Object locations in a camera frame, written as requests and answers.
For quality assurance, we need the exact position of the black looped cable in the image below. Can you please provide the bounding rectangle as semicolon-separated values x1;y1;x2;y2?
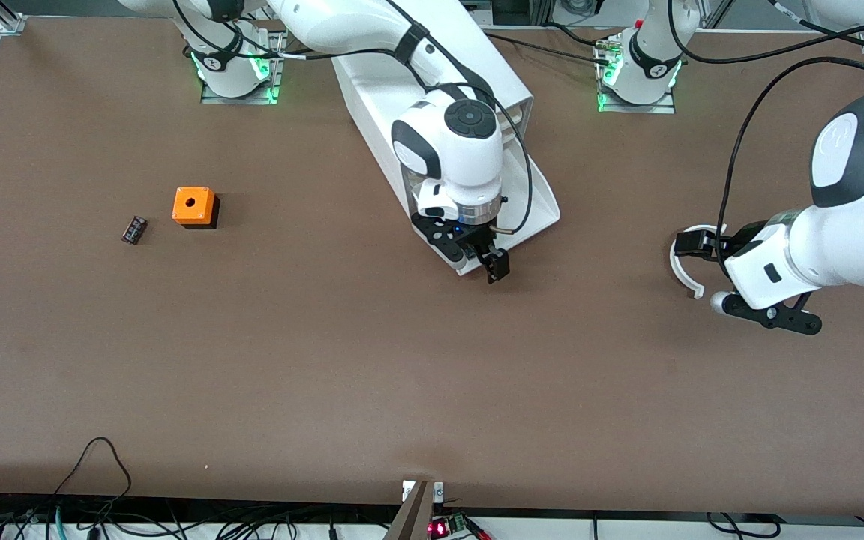
53;437;133;500

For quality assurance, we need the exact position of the white curved plastic arc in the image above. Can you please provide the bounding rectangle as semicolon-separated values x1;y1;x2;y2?
670;225;725;299

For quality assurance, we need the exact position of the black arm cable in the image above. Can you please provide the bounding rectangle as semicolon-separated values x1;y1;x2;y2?
282;0;535;235
668;0;864;256

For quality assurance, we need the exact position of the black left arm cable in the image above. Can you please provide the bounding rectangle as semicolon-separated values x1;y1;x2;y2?
668;0;864;256

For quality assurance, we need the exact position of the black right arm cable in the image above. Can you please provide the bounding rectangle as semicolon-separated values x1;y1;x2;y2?
282;0;535;235

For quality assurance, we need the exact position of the black cable across table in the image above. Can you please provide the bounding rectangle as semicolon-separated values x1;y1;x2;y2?
481;22;617;65

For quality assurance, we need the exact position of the circuit board with red display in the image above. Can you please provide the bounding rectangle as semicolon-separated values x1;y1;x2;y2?
428;514;489;540

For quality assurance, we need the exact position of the black coiled cable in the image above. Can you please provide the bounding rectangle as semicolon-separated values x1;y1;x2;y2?
706;512;782;539

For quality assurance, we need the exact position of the black cable bundle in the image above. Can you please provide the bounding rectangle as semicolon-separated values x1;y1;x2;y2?
0;491;395;540

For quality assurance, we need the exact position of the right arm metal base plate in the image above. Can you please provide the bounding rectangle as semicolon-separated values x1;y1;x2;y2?
201;22;287;104

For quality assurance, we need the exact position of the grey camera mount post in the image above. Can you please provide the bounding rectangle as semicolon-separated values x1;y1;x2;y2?
383;480;437;540

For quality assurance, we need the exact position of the orange box with hole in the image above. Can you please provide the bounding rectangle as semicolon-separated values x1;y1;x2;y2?
172;187;221;230

